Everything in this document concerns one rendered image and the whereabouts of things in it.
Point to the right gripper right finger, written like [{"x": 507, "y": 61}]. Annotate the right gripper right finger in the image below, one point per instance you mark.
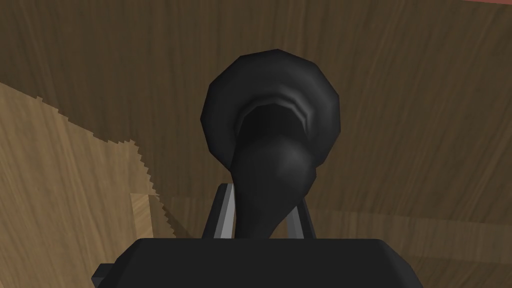
[{"x": 300, "y": 224}]

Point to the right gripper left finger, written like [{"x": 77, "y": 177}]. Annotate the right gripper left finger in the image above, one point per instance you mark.
[{"x": 221, "y": 216}]

